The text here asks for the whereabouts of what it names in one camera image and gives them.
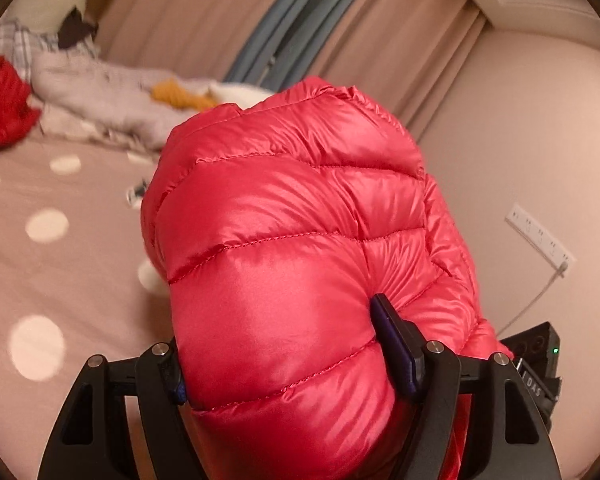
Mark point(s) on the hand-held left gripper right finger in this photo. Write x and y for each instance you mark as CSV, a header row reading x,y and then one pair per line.
x,y
397,350

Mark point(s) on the mustard yellow garment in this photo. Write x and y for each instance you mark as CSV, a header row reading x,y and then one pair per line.
x,y
177,94

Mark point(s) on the pink curtain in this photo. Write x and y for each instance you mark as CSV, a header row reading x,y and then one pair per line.
x,y
180,15

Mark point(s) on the white fleece garment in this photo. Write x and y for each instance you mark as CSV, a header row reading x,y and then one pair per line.
x,y
240,94

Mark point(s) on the black garment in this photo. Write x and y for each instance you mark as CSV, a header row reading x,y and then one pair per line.
x,y
75,27

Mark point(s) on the plaid blanket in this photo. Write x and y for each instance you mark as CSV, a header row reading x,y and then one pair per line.
x,y
15,42

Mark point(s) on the blue-grey curtain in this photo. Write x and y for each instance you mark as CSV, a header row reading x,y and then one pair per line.
x,y
300,20

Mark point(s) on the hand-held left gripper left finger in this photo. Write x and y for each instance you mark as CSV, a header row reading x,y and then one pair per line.
x,y
172,375

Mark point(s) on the white wall socket strip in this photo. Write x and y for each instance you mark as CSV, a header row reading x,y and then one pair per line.
x,y
540,240

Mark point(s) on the white pillow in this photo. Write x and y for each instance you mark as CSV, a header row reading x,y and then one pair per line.
x,y
45,10

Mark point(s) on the pink-red hooded down jacket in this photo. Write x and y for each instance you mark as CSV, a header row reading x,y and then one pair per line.
x,y
290,240

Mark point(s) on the dark red knit garment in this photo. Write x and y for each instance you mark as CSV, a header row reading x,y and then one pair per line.
x,y
2,105

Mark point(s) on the grey quilt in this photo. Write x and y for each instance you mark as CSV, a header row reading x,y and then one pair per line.
x,y
100,95

